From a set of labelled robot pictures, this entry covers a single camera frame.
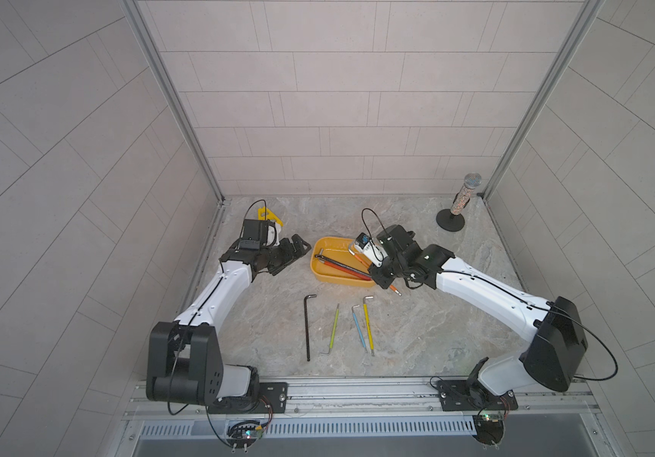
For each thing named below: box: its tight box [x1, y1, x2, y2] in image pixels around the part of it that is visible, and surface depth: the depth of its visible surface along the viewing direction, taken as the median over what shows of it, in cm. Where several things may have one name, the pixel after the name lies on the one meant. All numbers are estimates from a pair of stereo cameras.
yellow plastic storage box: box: [310, 236, 377, 288], surface depth 98 cm
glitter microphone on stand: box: [436, 172, 482, 233], surface depth 99 cm
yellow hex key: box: [362, 295, 375, 357], surface depth 85 cm
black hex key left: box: [303, 294, 318, 362], surface depth 88 cm
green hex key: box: [319, 302, 340, 356], surface depth 84 cm
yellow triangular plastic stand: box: [257, 206, 285, 227], surface depth 111 cm
